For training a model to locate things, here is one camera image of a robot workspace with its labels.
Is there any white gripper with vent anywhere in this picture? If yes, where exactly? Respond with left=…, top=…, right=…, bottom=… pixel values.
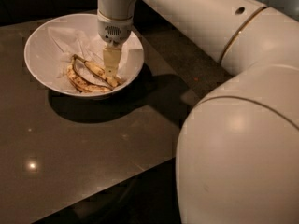
left=97, top=12, right=133, bottom=77

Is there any spotted banana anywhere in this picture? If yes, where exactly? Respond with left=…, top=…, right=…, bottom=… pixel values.
left=73, top=54, right=124, bottom=88
left=66, top=63, right=110, bottom=93

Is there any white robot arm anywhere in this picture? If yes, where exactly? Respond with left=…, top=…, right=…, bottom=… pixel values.
left=97, top=0, right=299, bottom=224

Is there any white bowl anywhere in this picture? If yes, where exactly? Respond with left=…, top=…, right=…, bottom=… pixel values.
left=23, top=13, right=146, bottom=101

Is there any white paper liner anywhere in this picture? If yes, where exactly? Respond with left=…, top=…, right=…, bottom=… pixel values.
left=46, top=26, right=144, bottom=97

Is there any dark cabinet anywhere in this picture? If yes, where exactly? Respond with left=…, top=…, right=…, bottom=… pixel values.
left=0, top=0, right=97, bottom=26

